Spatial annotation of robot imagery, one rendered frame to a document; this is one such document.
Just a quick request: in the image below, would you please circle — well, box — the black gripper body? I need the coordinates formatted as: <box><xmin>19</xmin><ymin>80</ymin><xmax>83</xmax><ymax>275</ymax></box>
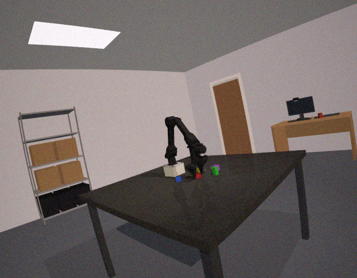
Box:
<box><xmin>186</xmin><ymin>154</ymin><xmax>199</xmax><ymax>169</ymax></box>

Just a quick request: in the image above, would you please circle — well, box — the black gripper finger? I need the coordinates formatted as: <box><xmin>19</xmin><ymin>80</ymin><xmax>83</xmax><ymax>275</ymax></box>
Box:
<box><xmin>188</xmin><ymin>168</ymin><xmax>196</xmax><ymax>178</ymax></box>
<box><xmin>197</xmin><ymin>163</ymin><xmax>205</xmax><ymax>173</ymax></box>

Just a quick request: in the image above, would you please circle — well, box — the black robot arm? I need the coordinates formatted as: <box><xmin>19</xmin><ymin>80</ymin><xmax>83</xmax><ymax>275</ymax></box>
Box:
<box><xmin>165</xmin><ymin>116</ymin><xmax>208</xmax><ymax>166</ymax></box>

